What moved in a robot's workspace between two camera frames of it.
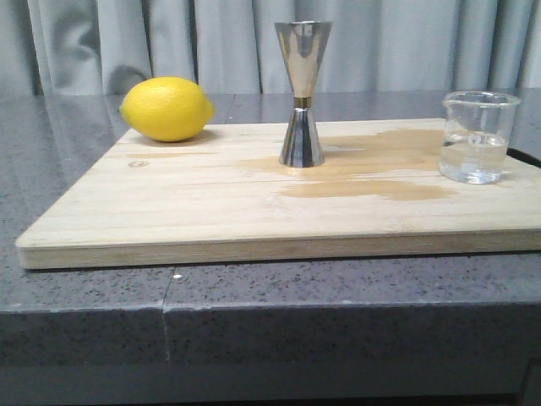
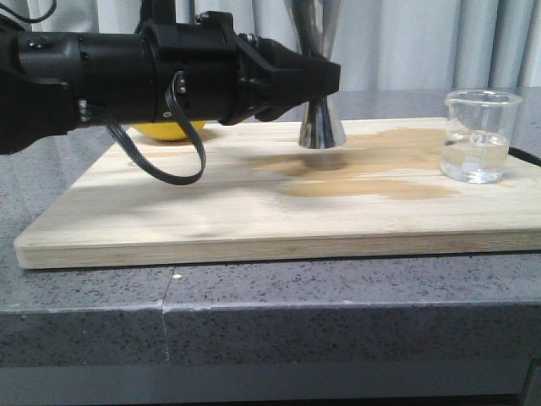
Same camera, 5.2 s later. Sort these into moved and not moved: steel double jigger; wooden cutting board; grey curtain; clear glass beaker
Moved: steel double jigger
Not moved: wooden cutting board; grey curtain; clear glass beaker
